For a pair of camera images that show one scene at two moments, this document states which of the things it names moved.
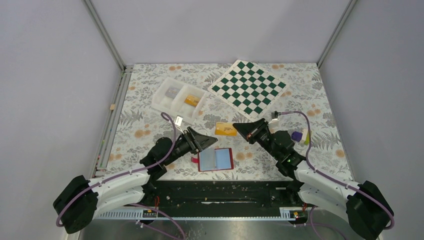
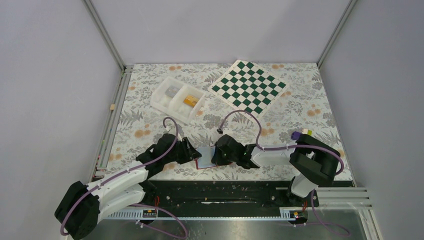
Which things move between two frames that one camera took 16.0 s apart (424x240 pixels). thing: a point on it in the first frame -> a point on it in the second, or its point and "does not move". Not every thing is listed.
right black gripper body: x=262 y=135 -> x=222 y=158
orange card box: x=192 y=100 does not move
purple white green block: x=303 y=137 does not move
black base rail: x=184 y=194 does not move
